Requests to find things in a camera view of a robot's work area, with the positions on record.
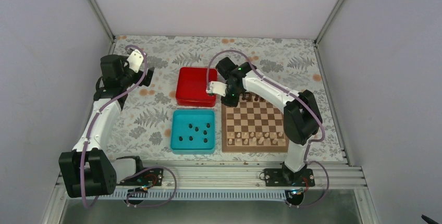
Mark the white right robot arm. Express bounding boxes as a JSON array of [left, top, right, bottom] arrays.
[[206, 57, 325, 186]]

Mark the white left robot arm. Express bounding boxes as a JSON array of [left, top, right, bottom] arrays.
[[58, 50, 153, 198]]

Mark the wooden chessboard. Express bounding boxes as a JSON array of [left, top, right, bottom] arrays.
[[222, 92, 289, 153]]

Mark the red square tin lid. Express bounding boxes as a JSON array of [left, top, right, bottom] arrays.
[[175, 67, 216, 107]]

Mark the floral patterned table mat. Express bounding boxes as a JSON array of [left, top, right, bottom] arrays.
[[106, 35, 345, 163]]

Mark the blue plastic tray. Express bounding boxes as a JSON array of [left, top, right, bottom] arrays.
[[170, 109, 216, 155]]

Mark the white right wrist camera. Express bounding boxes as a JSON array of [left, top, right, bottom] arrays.
[[206, 81, 227, 97]]

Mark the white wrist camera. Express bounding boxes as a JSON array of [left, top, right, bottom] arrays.
[[206, 81, 227, 97], [127, 49, 144, 73]]

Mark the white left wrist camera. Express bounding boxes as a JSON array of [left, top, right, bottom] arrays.
[[127, 49, 144, 73]]

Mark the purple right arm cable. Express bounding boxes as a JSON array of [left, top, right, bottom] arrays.
[[206, 49, 330, 209]]

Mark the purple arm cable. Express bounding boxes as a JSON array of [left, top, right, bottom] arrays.
[[76, 45, 177, 213], [206, 49, 330, 209]]

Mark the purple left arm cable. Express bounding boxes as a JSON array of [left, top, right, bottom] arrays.
[[76, 45, 177, 213]]

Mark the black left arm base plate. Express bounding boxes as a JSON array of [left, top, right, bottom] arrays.
[[119, 168, 164, 187]]

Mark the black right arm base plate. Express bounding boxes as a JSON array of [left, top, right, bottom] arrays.
[[259, 168, 315, 187]]

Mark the aluminium front rail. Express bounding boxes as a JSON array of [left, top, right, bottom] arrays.
[[55, 161, 367, 201]]

